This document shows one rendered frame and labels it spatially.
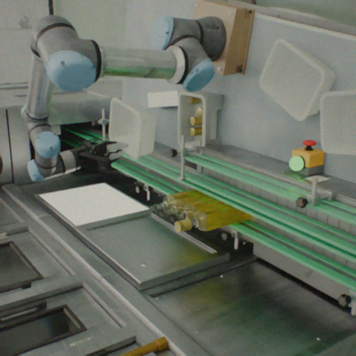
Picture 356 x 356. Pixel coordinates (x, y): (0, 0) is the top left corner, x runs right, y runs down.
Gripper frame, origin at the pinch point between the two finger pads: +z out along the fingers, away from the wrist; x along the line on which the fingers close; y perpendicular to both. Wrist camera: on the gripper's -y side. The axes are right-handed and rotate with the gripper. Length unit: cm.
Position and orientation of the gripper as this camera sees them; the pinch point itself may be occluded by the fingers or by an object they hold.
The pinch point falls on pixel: (126, 147)
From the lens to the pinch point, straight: 181.2
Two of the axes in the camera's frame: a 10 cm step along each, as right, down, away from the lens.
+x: 0.3, 8.8, 4.8
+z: 8.3, -2.9, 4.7
